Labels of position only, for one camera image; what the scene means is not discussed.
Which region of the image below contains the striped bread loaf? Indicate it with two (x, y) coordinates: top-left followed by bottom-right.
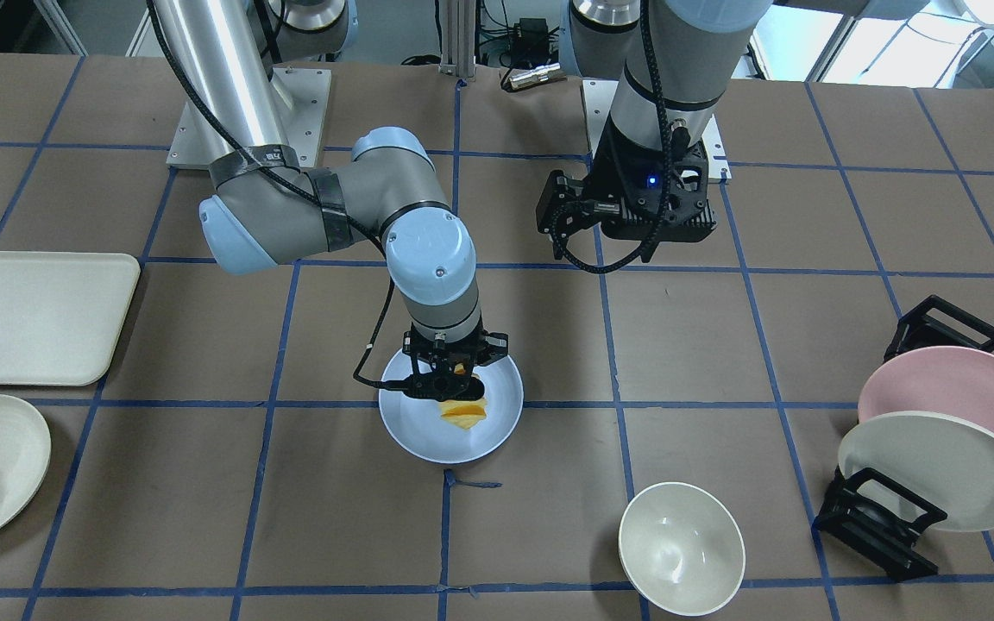
(437, 392), (488, 430)

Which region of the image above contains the black plate rack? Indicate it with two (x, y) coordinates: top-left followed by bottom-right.
(812, 294), (994, 583)

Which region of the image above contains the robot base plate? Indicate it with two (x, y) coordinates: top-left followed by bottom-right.
(582, 78), (733, 184)
(166, 68), (331, 172)

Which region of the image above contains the cream ceramic bowl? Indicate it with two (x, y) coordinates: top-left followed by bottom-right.
(618, 482), (748, 617)

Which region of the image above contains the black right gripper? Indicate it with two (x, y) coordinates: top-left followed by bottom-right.
(378, 326), (509, 401)

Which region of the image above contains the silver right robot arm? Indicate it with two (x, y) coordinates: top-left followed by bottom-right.
(147, 1), (508, 402)

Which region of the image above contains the pink plate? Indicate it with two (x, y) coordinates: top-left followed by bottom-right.
(857, 346), (994, 433)

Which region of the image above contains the cream rectangular tray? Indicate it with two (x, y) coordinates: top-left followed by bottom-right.
(0, 251), (141, 386)

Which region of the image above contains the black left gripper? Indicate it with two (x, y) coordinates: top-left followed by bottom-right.
(536, 129), (718, 242)

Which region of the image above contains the cream plate in rack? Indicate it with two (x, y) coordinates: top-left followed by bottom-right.
(839, 411), (994, 533)

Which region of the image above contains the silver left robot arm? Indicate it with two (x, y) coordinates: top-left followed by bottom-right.
(536, 1), (770, 243)

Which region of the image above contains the aluminium frame post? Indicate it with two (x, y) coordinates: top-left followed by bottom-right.
(437, 1), (480, 82)

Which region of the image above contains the light blue plate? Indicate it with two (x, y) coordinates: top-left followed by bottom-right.
(379, 357), (524, 464)

